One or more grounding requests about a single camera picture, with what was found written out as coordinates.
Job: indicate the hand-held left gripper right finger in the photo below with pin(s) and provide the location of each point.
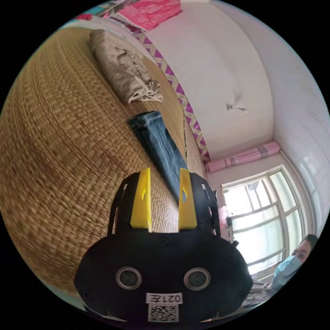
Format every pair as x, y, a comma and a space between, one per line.
187, 211

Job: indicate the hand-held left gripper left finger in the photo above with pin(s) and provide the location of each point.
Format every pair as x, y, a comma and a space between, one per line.
141, 206

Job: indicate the blue jeans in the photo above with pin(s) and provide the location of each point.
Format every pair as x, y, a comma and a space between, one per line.
161, 147

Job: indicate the pink striped curtain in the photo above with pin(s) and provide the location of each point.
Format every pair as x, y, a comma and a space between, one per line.
242, 156

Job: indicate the window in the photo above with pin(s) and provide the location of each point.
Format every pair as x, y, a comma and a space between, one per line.
265, 219

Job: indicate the bed with woven mat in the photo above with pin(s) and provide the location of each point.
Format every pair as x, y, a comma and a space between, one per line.
59, 134

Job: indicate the person's body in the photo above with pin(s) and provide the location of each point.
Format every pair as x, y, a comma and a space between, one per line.
288, 268

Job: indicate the beige trousers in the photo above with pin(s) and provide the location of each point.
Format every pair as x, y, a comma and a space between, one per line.
123, 65

